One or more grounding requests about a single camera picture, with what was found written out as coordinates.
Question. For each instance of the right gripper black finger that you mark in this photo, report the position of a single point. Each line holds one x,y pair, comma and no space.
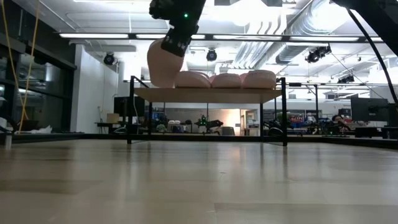
177,42

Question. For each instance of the pink rubber slide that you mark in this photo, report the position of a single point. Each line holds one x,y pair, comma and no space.
225,81
161,70
259,80
191,80

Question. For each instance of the black background robot arm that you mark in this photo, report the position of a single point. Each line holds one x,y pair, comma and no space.
208,123

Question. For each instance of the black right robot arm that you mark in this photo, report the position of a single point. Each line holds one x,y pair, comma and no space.
379,15

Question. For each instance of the black ceiling spotlight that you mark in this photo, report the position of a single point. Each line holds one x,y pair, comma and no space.
317,55
211,55
346,79
109,59

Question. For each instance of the long ceiling light bar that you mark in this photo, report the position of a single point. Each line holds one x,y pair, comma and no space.
93,35

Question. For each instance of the brown cardboard box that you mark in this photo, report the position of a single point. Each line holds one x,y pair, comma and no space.
112,118

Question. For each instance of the person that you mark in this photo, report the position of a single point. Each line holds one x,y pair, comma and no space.
339,119

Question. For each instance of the black monitor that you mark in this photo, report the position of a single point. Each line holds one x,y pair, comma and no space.
370,109

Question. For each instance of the wooden shelf with black frame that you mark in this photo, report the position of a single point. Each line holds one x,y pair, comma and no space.
205,95

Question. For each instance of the silver ceiling air duct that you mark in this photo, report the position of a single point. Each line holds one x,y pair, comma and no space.
311,25

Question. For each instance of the black metal table frame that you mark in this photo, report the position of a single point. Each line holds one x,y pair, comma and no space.
62,137

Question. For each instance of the black background rig frame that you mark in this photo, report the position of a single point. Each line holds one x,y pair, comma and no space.
316,102

